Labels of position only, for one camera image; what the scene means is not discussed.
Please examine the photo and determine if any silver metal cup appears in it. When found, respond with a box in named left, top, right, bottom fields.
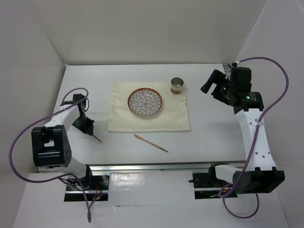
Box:
left=171, top=77, right=184, bottom=95

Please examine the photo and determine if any cream cloth napkin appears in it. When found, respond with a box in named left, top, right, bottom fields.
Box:
left=107, top=82, right=190, bottom=133

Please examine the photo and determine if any floral patterned plate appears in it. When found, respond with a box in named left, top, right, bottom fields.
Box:
left=127, top=88, right=163, bottom=117

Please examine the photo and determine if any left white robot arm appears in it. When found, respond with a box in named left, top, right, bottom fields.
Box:
left=31, top=94, right=94, bottom=190

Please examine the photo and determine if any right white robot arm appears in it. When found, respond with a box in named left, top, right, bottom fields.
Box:
left=201, top=67, right=285, bottom=194

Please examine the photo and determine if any copper knife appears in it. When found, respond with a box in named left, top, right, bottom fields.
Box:
left=134, top=134, right=169, bottom=153

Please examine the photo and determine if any aluminium rail right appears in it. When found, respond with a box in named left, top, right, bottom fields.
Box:
left=222, top=64, right=232, bottom=76

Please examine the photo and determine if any aluminium rail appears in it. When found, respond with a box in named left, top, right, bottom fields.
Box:
left=222, top=64, right=232, bottom=76
left=90, top=161, right=245, bottom=172

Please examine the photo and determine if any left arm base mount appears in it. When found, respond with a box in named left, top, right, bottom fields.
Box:
left=61, top=174, right=110, bottom=202

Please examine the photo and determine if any aluminium rail front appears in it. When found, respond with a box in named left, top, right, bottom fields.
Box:
left=90, top=161, right=245, bottom=172

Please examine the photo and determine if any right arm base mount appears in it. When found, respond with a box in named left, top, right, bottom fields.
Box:
left=189, top=163, right=227, bottom=200

